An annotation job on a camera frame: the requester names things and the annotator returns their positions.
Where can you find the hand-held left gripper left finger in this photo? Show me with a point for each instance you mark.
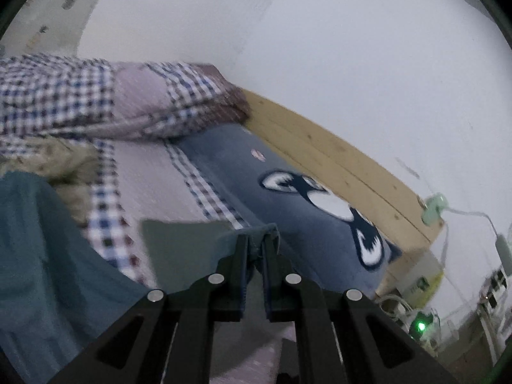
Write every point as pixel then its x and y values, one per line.
pixel 241 272

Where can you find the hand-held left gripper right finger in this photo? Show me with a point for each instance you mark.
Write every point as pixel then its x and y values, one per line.
pixel 268 276

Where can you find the teal sweatshirt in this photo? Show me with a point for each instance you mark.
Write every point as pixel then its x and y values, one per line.
pixel 40 248

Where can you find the blue cartoon face pillow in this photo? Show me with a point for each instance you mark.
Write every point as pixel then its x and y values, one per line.
pixel 248 176

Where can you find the wooden headboard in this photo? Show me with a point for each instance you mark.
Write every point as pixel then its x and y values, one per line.
pixel 340 156

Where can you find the white and yellow box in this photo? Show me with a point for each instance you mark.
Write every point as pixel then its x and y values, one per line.
pixel 420 278

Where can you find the white power strip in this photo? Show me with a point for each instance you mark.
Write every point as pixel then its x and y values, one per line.
pixel 422 326

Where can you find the green clip lamp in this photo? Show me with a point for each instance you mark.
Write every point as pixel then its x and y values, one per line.
pixel 434 208

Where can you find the khaki garment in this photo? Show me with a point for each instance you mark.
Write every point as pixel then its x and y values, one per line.
pixel 52 160

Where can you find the white shelf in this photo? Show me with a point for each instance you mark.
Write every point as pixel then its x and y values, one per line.
pixel 494 296

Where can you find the checked quilt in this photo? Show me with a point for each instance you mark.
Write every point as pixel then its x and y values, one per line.
pixel 60 96

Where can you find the fruit print curtain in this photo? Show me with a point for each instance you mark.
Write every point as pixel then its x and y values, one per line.
pixel 48 8

